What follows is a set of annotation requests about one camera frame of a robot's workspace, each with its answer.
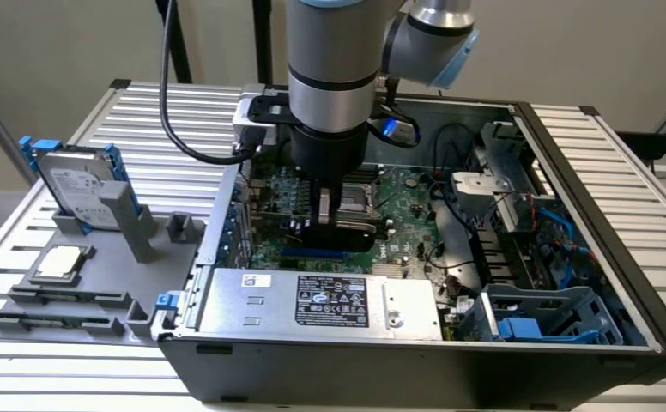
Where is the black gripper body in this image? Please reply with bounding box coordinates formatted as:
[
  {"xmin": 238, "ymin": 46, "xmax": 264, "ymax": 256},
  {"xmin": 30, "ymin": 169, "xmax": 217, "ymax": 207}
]
[{"xmin": 288, "ymin": 124, "xmax": 369, "ymax": 193}]

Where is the blue expansion slot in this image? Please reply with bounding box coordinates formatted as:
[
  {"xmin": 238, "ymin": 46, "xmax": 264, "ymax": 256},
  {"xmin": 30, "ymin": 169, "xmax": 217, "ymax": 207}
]
[{"xmin": 280, "ymin": 247, "xmax": 350, "ymax": 261}]

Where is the CPU socket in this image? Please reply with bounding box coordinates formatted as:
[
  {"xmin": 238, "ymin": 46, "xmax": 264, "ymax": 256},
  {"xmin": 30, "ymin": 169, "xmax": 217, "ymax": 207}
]
[{"xmin": 338, "ymin": 181, "xmax": 385, "ymax": 216}]

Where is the green motherboard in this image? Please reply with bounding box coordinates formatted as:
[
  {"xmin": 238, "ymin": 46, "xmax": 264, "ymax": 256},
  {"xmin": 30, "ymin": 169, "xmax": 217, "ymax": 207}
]
[{"xmin": 245, "ymin": 161, "xmax": 484, "ymax": 308}]

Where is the small silver chipset heatsink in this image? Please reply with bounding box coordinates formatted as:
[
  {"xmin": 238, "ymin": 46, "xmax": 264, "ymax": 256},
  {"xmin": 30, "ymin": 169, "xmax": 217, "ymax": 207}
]
[{"xmin": 370, "ymin": 263, "xmax": 408, "ymax": 279}]

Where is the silver power supply unit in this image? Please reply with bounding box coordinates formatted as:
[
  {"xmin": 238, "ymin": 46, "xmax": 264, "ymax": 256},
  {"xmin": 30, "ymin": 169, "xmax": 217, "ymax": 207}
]
[{"xmin": 193, "ymin": 267, "xmax": 446, "ymax": 343}]

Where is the metal drive cage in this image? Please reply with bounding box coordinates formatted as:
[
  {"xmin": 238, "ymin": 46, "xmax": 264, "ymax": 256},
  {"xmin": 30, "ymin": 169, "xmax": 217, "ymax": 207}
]
[{"xmin": 449, "ymin": 121, "xmax": 558, "ymax": 235}]

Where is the black tripod leg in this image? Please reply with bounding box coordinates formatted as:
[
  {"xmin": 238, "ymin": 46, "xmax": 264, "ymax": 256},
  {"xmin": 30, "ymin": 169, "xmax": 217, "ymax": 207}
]
[
  {"xmin": 166, "ymin": 0, "xmax": 194, "ymax": 83},
  {"xmin": 250, "ymin": 0, "xmax": 278, "ymax": 84}
]

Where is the blue case latch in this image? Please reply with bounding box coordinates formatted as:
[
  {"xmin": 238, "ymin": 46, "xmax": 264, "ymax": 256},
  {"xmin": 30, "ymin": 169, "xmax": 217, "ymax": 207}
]
[{"xmin": 157, "ymin": 290, "xmax": 184, "ymax": 322}]

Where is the black open PC case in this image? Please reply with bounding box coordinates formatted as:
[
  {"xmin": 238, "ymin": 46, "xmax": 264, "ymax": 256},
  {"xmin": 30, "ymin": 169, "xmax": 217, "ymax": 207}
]
[{"xmin": 153, "ymin": 91, "xmax": 666, "ymax": 405}]

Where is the grey parts rack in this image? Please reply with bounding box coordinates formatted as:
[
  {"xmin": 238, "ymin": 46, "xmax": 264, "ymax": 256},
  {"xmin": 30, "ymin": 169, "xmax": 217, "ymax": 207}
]
[{"xmin": 0, "ymin": 179, "xmax": 209, "ymax": 345}]

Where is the hard disk with blue rails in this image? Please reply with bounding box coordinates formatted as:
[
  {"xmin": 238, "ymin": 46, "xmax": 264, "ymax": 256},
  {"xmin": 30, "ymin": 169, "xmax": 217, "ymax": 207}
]
[{"xmin": 20, "ymin": 136, "xmax": 126, "ymax": 236}]

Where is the blue grey disk bay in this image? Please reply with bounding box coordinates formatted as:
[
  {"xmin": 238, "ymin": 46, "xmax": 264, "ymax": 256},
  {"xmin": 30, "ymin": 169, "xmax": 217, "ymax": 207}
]
[{"xmin": 460, "ymin": 282, "xmax": 625, "ymax": 345}]

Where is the silver CPU chip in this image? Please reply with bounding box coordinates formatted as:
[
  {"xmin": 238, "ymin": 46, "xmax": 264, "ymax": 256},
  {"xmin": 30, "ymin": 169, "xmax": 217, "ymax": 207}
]
[{"xmin": 30, "ymin": 245, "xmax": 98, "ymax": 285}]

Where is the green RAM stick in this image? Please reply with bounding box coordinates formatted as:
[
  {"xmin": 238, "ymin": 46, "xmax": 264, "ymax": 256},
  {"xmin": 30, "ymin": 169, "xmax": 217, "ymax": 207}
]
[
  {"xmin": 0, "ymin": 313, "xmax": 112, "ymax": 328},
  {"xmin": 10, "ymin": 290, "xmax": 129, "ymax": 302}
]

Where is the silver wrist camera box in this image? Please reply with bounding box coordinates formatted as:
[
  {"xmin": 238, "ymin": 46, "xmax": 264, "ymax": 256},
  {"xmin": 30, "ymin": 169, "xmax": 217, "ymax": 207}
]
[{"xmin": 232, "ymin": 83, "xmax": 296, "ymax": 152}]

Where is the thick black camera cable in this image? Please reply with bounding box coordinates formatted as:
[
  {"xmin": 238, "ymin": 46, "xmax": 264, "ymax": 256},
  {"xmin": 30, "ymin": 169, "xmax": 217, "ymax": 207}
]
[{"xmin": 158, "ymin": 0, "xmax": 257, "ymax": 167}]

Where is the blue data wire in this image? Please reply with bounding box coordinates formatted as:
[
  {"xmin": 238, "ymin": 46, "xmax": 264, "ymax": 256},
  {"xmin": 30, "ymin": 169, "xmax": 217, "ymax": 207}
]
[{"xmin": 530, "ymin": 204, "xmax": 585, "ymax": 280}]

